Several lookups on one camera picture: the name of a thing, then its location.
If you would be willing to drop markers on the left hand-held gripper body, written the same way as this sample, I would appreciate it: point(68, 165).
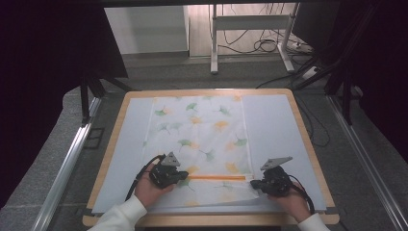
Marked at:
point(163, 174)

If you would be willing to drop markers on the white power strip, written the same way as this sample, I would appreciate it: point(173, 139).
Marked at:
point(310, 72)
point(300, 46)

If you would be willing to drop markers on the person's right hand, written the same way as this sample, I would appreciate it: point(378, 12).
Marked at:
point(295, 203)

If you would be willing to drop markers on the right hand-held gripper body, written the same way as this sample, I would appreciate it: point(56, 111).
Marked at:
point(277, 183)

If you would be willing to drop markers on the white table mat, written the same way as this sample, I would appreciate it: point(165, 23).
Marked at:
point(275, 128)

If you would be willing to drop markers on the white metal desk frame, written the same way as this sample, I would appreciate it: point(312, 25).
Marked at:
point(250, 21)

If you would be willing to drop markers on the white cabinet panel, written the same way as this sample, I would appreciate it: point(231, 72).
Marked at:
point(144, 29)

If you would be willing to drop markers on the white leaf-print cloth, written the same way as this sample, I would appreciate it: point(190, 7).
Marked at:
point(198, 134)

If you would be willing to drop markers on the aluminium rail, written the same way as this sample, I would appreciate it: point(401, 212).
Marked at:
point(365, 154)
point(64, 170)

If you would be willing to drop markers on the black curtain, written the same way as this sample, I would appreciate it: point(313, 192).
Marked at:
point(41, 64)
point(388, 64)

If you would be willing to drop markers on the black metal stand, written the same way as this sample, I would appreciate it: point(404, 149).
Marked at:
point(346, 96)
point(85, 99)

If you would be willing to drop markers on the person's left hand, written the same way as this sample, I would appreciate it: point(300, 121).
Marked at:
point(147, 191)

